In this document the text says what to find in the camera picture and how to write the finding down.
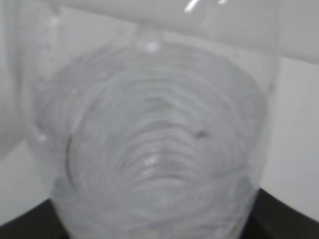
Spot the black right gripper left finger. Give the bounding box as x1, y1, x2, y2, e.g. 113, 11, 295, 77
0, 200, 70, 239

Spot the clear water bottle red label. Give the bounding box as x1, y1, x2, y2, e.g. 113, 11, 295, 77
7, 0, 280, 239

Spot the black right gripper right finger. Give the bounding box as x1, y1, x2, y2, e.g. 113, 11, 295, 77
241, 189, 319, 239

